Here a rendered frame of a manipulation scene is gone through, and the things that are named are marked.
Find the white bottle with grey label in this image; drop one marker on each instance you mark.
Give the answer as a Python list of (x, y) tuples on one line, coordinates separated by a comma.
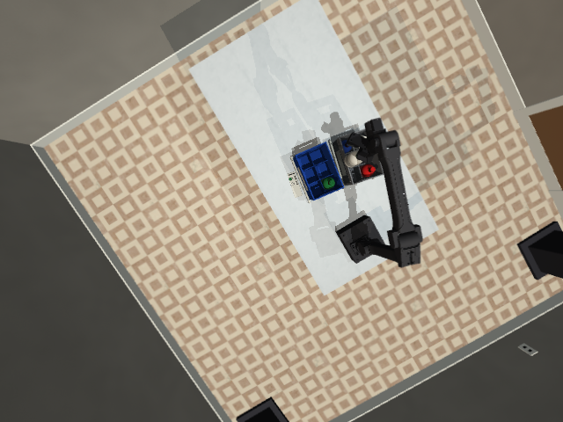
[(350, 159)]

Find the green bottle with pale green label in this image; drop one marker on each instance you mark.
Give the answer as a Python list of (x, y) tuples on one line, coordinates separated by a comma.
[(328, 183)]

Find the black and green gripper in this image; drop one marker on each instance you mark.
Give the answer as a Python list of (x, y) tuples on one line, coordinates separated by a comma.
[(366, 159)]

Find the blue bottle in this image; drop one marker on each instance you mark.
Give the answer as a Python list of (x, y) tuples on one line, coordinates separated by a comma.
[(346, 147)]

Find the white paper pick list strip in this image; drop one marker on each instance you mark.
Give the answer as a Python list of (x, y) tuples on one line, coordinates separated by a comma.
[(294, 184)]

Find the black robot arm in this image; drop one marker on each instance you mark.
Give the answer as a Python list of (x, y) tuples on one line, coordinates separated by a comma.
[(407, 244)]

